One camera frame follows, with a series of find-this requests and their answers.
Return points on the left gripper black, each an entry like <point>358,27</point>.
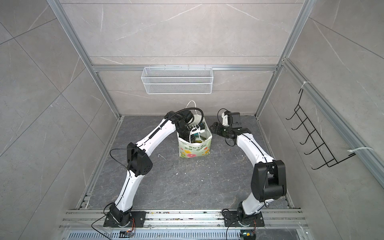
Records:
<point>187,139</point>

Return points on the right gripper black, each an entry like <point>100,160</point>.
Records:
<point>217,128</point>

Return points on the yellow snack bag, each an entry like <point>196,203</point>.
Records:
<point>196,139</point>

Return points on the white floral paper bag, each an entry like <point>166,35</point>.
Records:
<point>189,150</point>

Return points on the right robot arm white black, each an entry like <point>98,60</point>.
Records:
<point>268,181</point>

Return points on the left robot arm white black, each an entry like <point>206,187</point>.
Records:
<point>139,163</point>

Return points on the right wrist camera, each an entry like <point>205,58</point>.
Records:
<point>225,118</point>

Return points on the white wire mesh basket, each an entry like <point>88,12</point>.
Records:
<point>178,80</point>

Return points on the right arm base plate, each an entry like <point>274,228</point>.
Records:
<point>237,219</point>

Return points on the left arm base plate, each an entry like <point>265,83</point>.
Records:
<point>135,219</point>

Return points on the black wire hook rack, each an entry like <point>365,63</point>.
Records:
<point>314,136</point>

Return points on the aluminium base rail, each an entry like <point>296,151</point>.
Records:
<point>280,224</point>

